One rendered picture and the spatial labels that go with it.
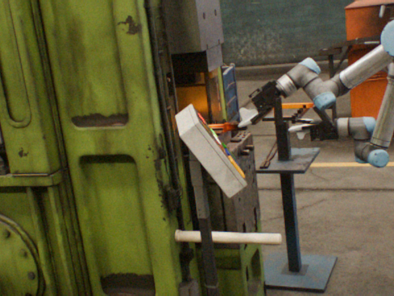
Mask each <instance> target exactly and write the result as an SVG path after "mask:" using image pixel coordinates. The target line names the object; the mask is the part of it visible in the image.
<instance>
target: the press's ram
mask: <svg viewBox="0 0 394 296"><path fill-rule="evenodd" d="M164 6H165V11H166V22H167V27H168V37H169V43H170V52H171V54H187V53H195V52H203V51H205V50H207V49H208V48H211V47H213V46H216V45H219V44H221V43H223V42H224V38H223V31H222V20H221V13H220V1H219V0H164Z"/></svg>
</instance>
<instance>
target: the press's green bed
mask: <svg viewBox="0 0 394 296"><path fill-rule="evenodd" d="M251 233H261V220H260V218H259V220H258V222H256V223H255V226H254V228H253V230H252V231H251ZM202 249H203V248H201V247H195V250H196V255H197V261H198V266H199V276H200V281H201V291H202V296H207V293H206V287H205V278H204V272H203V262H202V256H201V251H202ZM214 253H215V260H216V269H217V276H218V286H219V292H220V296H267V290H266V284H265V276H264V269H263V259H262V252H261V245H260V244H243V245H242V246H241V248H240V249H235V248H214Z"/></svg>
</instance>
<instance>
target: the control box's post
mask: <svg viewBox="0 0 394 296"><path fill-rule="evenodd" d="M189 158H190V161H198V159H197V158H196V157H195V155H194V154H193V153H192V151H191V150H190V149H189ZM193 188H194V194H195V203H196V209H197V214H198V218H199V227H200V232H201V242H202V248H203V258H204V263H205V273H206V279H207V285H213V286H216V284H217V283H218V276H217V269H216V260H215V253H214V248H213V238H212V233H211V222H210V216H209V215H210V213H209V203H208V197H207V187H206V184H205V185H204V186H193ZM207 289H208V294H209V296H220V292H219V286H218V287H217V288H207Z"/></svg>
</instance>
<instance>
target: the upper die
mask: <svg viewBox="0 0 394 296"><path fill-rule="evenodd" d="M171 58H172V67H173V73H174V75H183V74H192V73H208V72H210V71H212V70H215V69H217V68H218V67H220V66H221V65H223V61H222V50H221V44H219V45H216V46H213V47H211V48H208V49H207V50H205V51H203V52H195V53H187V54H171Z"/></svg>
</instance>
